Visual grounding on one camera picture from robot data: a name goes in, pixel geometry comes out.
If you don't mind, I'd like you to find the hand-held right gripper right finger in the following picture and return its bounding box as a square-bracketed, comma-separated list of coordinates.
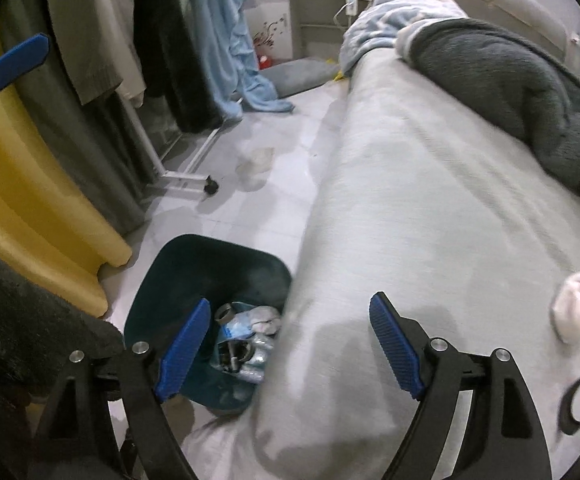
[369, 291, 553, 480]

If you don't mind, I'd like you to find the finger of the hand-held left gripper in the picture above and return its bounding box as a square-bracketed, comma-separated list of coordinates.
[0, 33, 50, 127]

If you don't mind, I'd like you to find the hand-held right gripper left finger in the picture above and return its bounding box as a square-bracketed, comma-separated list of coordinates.
[34, 297, 212, 480]

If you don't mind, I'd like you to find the tape roll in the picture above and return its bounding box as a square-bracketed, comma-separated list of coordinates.
[214, 302, 241, 326]

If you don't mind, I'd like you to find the blue white tissue packet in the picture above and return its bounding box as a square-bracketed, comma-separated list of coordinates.
[220, 320, 257, 347]

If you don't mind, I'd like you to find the dark teal trash bin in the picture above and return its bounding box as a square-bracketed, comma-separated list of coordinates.
[124, 234, 292, 416]

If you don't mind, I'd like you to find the grey-green hanging garment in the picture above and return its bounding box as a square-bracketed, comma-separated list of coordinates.
[44, 0, 125, 106]

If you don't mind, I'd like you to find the cream hanging garment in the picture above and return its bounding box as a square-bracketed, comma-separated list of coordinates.
[90, 0, 145, 108]

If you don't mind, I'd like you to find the dark olive hanging cloth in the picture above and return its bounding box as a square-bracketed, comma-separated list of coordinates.
[0, 0, 145, 236]

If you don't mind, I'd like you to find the yellow padded mat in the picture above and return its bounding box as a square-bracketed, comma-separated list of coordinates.
[0, 25, 133, 318]

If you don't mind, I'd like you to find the black hanging garment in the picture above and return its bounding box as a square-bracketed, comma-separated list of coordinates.
[132, 0, 243, 133]

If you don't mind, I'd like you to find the dark fleece cloth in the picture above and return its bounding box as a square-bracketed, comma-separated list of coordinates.
[0, 245, 125, 480]

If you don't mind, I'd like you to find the white clothes rack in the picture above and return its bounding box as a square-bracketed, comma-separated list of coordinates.
[130, 105, 221, 196]

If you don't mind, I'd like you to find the black crescent-shaped piece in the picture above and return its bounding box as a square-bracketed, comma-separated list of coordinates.
[559, 375, 580, 435]

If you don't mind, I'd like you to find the light blue cloth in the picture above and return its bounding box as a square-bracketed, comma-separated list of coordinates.
[190, 0, 295, 113]

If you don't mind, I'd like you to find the dark grey fleece blanket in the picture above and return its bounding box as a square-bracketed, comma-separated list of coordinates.
[407, 17, 580, 196]

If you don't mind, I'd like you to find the grey floor cushion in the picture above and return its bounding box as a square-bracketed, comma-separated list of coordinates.
[260, 57, 343, 97]

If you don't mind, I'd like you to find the blue patterned quilt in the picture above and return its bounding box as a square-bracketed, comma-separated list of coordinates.
[340, 0, 466, 78]

